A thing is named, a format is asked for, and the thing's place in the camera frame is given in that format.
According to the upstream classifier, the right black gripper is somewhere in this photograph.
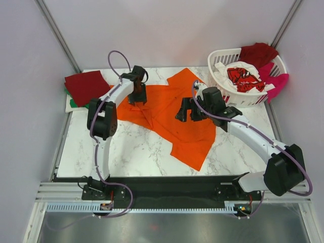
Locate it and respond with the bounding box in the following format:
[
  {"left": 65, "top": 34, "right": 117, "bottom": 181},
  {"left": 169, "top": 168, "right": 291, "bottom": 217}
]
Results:
[{"left": 175, "top": 97, "right": 214, "bottom": 122}]

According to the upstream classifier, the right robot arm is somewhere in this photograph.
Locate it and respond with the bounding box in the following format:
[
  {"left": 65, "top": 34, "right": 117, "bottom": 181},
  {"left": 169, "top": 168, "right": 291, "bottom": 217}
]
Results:
[{"left": 175, "top": 81, "right": 313, "bottom": 199}]

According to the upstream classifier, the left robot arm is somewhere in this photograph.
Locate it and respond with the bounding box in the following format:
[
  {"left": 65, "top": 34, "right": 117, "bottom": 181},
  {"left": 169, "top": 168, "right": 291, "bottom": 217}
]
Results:
[{"left": 82, "top": 65, "right": 148, "bottom": 200}]

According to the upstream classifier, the white laundry basket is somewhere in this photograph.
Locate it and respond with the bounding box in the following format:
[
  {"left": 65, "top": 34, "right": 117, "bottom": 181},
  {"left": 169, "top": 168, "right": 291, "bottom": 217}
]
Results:
[{"left": 208, "top": 48, "right": 287, "bottom": 107}]

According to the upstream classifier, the folded dark red shirt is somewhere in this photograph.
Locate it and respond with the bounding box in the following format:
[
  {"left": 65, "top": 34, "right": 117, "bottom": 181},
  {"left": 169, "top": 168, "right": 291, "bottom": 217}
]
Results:
[{"left": 64, "top": 70, "right": 110, "bottom": 107}]

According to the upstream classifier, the folded green shirt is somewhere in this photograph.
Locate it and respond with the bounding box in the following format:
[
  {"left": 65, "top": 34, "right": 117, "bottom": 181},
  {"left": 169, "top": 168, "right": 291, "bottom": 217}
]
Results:
[{"left": 63, "top": 87, "right": 90, "bottom": 110}]

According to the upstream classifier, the white red printed shirt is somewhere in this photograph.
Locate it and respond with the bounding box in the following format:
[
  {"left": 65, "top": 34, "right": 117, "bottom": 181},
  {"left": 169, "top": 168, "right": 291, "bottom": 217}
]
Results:
[{"left": 214, "top": 61, "right": 275, "bottom": 94}]

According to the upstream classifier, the folded cream shirt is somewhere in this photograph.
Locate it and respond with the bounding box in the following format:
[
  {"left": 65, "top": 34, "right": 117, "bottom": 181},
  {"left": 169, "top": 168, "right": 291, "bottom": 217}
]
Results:
[{"left": 64, "top": 93, "right": 88, "bottom": 113}]

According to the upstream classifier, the dark red crumpled shirt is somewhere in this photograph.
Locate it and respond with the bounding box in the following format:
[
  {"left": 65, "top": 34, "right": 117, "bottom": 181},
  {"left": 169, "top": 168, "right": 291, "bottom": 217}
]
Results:
[{"left": 239, "top": 43, "right": 278, "bottom": 69}]

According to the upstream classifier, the pink crumpled shirt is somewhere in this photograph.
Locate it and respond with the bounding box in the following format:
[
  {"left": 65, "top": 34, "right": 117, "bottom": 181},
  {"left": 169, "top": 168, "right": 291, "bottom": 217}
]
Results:
[{"left": 258, "top": 62, "right": 289, "bottom": 104}]

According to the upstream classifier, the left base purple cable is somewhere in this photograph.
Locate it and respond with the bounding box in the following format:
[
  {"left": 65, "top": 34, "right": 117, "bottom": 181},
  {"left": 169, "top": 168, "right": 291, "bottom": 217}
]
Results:
[{"left": 45, "top": 183, "right": 133, "bottom": 231}]

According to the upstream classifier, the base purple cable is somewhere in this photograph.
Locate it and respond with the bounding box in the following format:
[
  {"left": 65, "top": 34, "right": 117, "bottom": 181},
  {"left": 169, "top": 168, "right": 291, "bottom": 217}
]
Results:
[
  {"left": 45, "top": 183, "right": 133, "bottom": 231},
  {"left": 227, "top": 191, "right": 265, "bottom": 220}
]

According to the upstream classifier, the white slotted cable duct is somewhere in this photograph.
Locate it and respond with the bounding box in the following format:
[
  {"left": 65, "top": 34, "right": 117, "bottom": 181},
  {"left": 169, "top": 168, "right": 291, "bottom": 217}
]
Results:
[{"left": 46, "top": 202, "right": 251, "bottom": 214}]

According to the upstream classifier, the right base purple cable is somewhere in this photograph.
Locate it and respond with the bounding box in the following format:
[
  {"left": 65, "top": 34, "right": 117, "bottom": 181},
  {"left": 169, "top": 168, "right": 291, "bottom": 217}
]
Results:
[{"left": 227, "top": 191, "right": 265, "bottom": 220}]

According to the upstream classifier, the aluminium frame rail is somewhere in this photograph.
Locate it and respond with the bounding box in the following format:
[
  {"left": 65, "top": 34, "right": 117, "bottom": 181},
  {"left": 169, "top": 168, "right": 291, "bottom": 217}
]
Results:
[{"left": 36, "top": 182, "right": 311, "bottom": 204}]

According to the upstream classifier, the left aluminium corner post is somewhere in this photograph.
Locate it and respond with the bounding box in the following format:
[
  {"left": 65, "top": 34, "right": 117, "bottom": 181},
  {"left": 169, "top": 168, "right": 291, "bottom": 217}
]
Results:
[{"left": 35, "top": 0, "right": 82, "bottom": 73}]

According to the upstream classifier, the aluminium corner post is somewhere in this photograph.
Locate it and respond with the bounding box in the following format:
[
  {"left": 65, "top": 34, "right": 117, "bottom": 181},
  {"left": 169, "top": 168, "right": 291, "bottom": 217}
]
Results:
[
  {"left": 35, "top": 0, "right": 82, "bottom": 73},
  {"left": 271, "top": 0, "right": 304, "bottom": 49}
]

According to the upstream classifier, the right aluminium corner post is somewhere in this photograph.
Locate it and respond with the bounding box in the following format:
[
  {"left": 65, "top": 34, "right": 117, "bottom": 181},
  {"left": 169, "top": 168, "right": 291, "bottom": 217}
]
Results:
[{"left": 271, "top": 0, "right": 304, "bottom": 49}]

